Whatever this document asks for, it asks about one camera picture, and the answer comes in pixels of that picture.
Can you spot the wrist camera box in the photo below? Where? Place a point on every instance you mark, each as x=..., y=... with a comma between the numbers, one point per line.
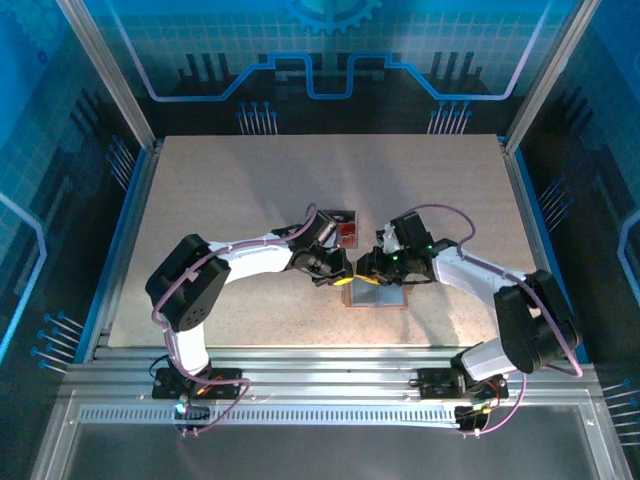
x=412, y=227
x=320, y=227

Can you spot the aluminium frame post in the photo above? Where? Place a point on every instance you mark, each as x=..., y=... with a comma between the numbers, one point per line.
x=112, y=75
x=550, y=75

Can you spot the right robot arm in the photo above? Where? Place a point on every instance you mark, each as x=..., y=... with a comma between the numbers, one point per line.
x=470, y=277

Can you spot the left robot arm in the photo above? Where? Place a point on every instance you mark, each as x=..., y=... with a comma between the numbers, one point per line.
x=260, y=260

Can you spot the aluminium side rail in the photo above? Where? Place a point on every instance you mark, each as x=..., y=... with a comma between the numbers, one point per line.
x=531, y=225
x=133, y=225

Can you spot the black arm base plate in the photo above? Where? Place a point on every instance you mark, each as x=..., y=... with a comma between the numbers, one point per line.
x=227, y=372
x=432, y=382

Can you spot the small black controller box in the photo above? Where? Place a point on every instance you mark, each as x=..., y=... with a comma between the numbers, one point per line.
x=470, y=417
x=197, y=412

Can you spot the red credit card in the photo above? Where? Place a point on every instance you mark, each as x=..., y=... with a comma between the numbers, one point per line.
x=347, y=234

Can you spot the grey metal panel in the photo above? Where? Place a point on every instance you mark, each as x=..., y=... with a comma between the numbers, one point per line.
x=325, y=455

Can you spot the small red packet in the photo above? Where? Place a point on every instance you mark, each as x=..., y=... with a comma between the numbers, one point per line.
x=358, y=230

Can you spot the blue table edge strip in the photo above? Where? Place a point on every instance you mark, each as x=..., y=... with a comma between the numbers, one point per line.
x=538, y=225
x=124, y=225

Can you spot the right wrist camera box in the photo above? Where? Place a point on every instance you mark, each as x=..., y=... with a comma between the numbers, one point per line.
x=412, y=227

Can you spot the black credit card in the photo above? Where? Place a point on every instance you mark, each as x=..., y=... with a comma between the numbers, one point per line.
x=347, y=217

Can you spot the aluminium mounting rail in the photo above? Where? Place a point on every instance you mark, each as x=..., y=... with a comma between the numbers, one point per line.
x=325, y=372

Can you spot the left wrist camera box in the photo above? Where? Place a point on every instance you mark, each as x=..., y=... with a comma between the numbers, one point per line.
x=320, y=227

